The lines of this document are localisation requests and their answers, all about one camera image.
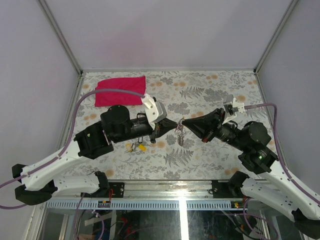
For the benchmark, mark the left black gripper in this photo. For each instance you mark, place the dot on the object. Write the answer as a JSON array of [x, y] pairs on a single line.
[[162, 128]]

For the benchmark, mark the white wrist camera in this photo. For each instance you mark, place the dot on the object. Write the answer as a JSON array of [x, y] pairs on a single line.
[[232, 108], [154, 110]]

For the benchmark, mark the orange tag key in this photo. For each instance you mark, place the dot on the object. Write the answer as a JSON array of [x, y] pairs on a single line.
[[142, 147]]

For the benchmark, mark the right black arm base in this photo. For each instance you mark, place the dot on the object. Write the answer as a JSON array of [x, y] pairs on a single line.
[[220, 190]]

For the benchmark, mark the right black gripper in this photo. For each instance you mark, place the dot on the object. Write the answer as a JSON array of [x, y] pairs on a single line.
[[202, 125]]

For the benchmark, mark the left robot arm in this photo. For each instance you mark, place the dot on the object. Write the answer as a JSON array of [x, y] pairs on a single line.
[[44, 180]]

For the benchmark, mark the aluminium front rail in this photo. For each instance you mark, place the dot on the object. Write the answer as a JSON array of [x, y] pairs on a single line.
[[163, 190]]

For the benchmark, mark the yellow tag key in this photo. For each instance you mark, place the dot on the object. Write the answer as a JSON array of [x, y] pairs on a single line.
[[129, 147]]

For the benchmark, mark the white slotted cable duct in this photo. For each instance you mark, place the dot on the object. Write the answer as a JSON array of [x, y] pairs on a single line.
[[123, 204]]

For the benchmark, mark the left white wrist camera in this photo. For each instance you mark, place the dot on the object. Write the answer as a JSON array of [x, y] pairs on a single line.
[[154, 110]]

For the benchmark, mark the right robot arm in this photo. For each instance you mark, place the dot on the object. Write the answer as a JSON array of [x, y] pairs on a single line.
[[294, 199]]

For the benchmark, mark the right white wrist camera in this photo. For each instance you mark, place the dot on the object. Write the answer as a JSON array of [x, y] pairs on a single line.
[[232, 108]]

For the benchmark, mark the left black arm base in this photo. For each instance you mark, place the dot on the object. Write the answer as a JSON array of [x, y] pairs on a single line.
[[117, 189]]

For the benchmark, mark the right aluminium frame post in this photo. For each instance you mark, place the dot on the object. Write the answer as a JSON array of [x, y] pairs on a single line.
[[288, 12]]

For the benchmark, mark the aluminium frame post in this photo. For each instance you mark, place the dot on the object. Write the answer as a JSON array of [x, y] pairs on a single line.
[[60, 36], [288, 12]]

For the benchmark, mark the left aluminium frame post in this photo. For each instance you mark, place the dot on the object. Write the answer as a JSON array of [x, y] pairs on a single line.
[[60, 36]]

